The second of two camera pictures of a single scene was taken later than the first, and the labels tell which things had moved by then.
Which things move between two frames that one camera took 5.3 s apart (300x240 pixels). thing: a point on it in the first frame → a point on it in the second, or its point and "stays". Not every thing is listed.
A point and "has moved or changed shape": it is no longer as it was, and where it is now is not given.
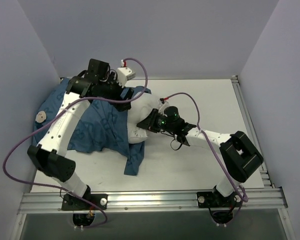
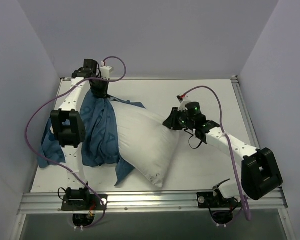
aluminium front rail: x=124 y=202 stays
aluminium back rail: x=178 y=78 stays
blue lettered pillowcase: x=100 y=126 has moved or changed shape
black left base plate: x=70 y=202 stays
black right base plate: x=212 y=199 stays
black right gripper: x=150 y=120 → x=173 y=120
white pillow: x=142 y=105 → x=146 y=144
